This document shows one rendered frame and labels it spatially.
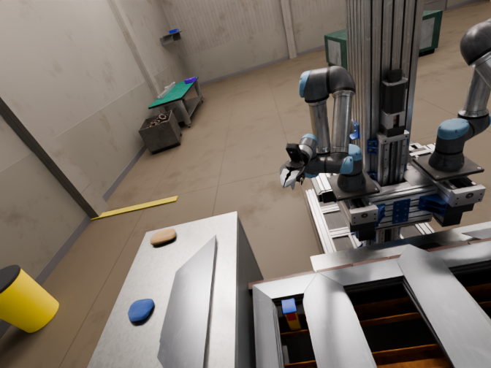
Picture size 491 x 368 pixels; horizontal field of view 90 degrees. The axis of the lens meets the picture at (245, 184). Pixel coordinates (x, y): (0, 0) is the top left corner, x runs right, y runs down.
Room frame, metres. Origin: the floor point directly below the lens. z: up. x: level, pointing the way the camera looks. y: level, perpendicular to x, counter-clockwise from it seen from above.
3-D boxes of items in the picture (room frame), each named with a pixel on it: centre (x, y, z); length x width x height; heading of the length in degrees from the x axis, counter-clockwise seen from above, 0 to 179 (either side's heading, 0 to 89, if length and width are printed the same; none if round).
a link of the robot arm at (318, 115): (1.16, -0.47, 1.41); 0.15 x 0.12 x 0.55; 53
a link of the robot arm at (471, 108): (1.01, -1.19, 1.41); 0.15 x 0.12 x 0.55; 104
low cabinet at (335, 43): (6.96, -4.58, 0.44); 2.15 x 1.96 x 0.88; 80
